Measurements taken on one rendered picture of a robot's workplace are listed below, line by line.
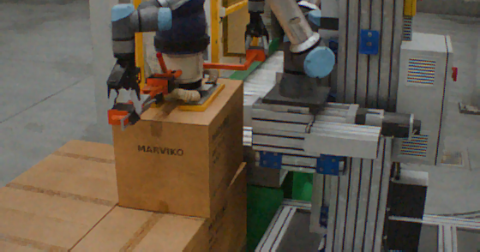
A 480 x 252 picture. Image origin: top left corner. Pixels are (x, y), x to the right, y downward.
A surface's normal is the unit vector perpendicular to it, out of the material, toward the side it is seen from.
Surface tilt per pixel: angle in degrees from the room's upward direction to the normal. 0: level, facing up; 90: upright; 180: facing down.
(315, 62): 97
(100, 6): 90
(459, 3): 90
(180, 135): 90
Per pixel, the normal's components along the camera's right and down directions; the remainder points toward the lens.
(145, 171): -0.21, 0.33
